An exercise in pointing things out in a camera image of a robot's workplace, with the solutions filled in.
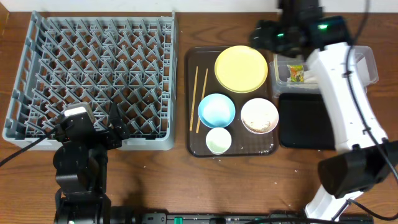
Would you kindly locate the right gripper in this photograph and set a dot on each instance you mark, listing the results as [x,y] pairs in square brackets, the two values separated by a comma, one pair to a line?
[258,35]

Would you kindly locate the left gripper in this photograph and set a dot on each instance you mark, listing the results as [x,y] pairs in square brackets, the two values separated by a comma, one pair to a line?
[94,134]

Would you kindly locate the yellow green snack wrapper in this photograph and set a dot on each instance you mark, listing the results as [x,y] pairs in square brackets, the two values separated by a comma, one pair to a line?
[296,73]

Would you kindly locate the white pink bowl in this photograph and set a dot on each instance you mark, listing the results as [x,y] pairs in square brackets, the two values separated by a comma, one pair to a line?
[259,116]

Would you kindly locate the small white cup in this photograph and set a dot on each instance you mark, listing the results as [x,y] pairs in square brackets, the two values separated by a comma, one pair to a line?
[218,140]

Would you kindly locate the white paper napkin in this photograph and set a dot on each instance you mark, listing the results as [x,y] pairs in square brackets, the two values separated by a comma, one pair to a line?
[309,77]

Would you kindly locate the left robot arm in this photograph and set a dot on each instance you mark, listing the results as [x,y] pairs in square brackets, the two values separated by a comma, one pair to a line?
[81,167]

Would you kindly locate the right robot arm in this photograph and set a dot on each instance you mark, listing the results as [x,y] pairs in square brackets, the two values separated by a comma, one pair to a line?
[365,154]

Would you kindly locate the black waste tray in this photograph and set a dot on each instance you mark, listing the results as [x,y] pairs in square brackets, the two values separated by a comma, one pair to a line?
[304,122]

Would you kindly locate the clear plastic bin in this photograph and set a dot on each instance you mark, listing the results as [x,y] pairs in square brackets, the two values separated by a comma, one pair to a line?
[363,57]

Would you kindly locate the yellow plate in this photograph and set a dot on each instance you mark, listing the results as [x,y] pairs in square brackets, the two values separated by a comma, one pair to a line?
[241,69]

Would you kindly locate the grey dish rack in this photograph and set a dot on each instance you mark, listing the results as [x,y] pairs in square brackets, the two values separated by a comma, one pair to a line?
[130,62]

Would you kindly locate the brown serving tray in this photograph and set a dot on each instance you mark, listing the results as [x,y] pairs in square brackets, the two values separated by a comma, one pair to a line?
[199,65]

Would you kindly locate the blue bowl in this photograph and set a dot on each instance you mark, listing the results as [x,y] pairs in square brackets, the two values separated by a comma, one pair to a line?
[216,111]

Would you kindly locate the black rail at table edge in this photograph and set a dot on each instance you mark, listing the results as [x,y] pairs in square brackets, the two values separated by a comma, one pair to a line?
[163,218]

